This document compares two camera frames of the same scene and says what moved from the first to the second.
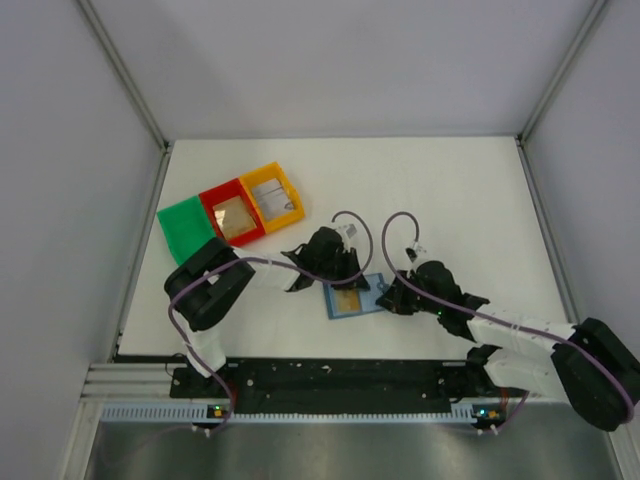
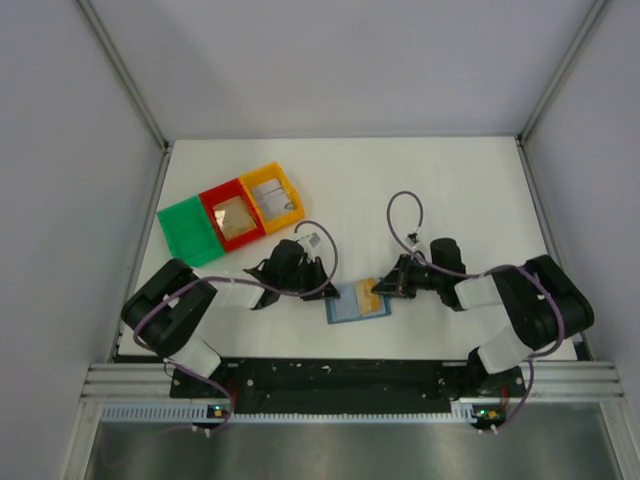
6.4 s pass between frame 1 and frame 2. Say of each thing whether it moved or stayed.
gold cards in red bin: stayed
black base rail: stayed
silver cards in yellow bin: stayed
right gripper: moved
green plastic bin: stayed
